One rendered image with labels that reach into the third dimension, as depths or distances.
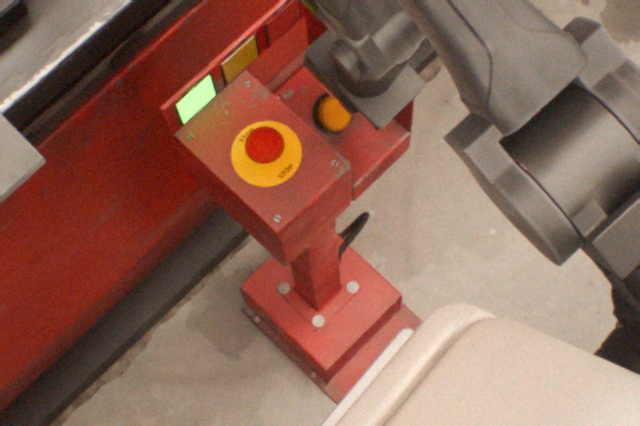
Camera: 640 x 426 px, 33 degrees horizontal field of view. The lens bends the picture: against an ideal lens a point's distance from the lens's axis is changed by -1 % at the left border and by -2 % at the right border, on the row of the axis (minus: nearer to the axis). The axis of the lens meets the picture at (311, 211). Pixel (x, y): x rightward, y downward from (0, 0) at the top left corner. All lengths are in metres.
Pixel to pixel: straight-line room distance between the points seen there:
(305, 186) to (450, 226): 0.84
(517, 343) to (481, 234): 1.44
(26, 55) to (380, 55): 0.40
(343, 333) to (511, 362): 1.27
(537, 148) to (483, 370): 0.16
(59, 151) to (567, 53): 0.74
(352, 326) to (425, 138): 0.41
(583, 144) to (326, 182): 0.54
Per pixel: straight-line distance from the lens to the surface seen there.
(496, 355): 0.48
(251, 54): 1.14
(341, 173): 1.11
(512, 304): 1.89
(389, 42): 0.86
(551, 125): 0.60
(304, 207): 1.10
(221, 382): 1.86
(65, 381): 1.86
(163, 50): 1.22
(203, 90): 1.12
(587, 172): 0.60
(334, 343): 1.73
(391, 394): 0.50
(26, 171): 0.91
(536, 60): 0.58
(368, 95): 1.02
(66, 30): 1.11
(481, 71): 0.58
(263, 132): 1.10
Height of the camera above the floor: 1.81
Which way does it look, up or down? 70 degrees down
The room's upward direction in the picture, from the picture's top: 8 degrees counter-clockwise
